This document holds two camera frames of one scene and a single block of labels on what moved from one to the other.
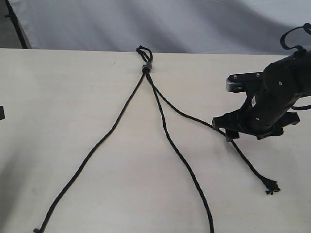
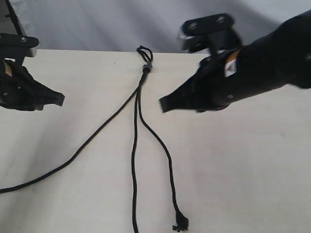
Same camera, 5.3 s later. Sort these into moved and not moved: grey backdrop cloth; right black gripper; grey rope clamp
Moved: right black gripper
Not moved: grey backdrop cloth; grey rope clamp
